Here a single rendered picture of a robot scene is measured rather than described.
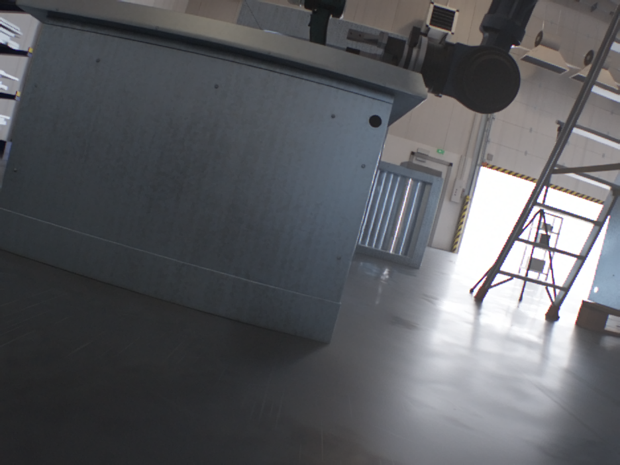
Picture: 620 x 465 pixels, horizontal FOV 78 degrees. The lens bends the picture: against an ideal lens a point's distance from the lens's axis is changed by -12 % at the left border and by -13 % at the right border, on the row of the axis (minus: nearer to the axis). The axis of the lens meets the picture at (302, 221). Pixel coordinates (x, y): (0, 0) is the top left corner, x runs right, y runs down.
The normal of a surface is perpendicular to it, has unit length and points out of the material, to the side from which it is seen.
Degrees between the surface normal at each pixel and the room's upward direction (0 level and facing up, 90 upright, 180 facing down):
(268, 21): 90
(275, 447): 0
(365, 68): 67
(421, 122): 90
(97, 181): 90
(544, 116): 90
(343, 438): 0
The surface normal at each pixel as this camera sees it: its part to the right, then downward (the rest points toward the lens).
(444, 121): -0.04, 0.04
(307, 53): 0.12, -0.32
